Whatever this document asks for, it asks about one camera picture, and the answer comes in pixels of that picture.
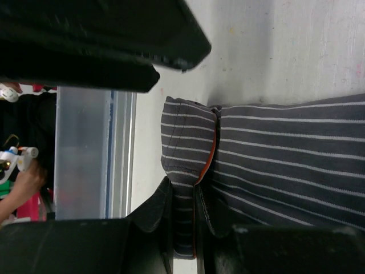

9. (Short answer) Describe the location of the grey striped underwear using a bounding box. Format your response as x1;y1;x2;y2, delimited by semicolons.
161;94;364;259

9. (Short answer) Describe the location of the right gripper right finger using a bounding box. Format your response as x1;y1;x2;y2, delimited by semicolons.
194;186;364;273

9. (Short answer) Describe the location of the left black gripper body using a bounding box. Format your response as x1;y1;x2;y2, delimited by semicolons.
1;1;212;93

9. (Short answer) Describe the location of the white teleoperation handle device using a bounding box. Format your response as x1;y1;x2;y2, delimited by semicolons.
1;146;39;184

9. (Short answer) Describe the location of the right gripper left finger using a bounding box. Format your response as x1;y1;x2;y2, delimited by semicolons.
1;178;173;273

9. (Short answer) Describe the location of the operator bare hand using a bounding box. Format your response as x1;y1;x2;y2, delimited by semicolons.
1;159;47;224

